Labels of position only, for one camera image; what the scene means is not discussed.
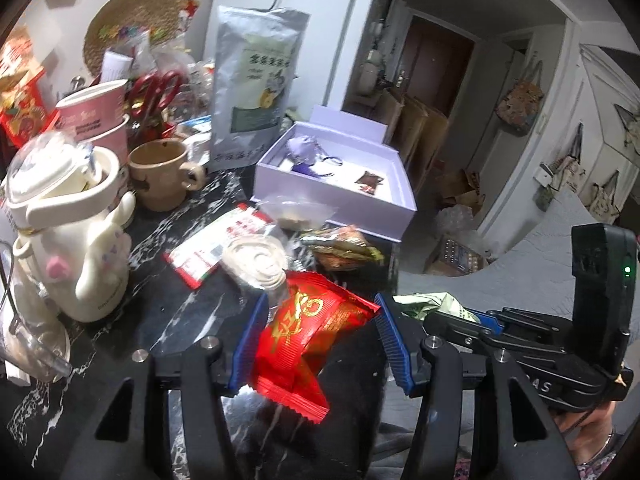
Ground red candy packet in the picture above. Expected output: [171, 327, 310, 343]
[250, 271, 378, 424]

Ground green gold candy wrappers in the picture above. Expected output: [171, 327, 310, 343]
[299, 226, 385, 271]

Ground string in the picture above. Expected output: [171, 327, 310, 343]
[219, 234, 292, 306]

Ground red white snack packet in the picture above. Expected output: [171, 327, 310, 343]
[164, 203, 272, 290]

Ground clear zip bag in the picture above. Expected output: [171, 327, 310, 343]
[257, 194, 337, 231]

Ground maroon chocolate packet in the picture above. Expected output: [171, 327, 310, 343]
[356, 171, 384, 195]

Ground person's right hand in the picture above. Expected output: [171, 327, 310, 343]
[551, 401, 616, 465]

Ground box of items on floor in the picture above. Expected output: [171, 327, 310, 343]
[423, 236, 487, 278]

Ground lavender gift box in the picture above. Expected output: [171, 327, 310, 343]
[252, 105, 416, 243]

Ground clear plastic cup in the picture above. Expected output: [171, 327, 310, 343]
[1, 240, 73, 382]

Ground beige ceramic mug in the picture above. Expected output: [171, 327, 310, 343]
[128, 138, 206, 212]

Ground hanging patterned tote bag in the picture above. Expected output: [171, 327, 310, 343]
[495, 60, 544, 136]

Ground white ceramic jar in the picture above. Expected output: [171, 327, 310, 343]
[357, 49, 383, 96]

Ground dark entrance door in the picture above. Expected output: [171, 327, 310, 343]
[395, 16, 475, 117]

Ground pink panda cup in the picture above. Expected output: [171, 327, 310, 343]
[55, 79, 129, 165]

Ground silver tea pouch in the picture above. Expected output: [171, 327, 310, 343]
[208, 6, 309, 172]

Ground orange snack bag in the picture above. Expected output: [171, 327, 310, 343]
[1, 25, 54, 148]

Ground round woven mat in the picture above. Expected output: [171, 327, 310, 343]
[82, 0, 180, 76]

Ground red handled scissors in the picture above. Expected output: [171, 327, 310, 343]
[128, 70, 183, 122]

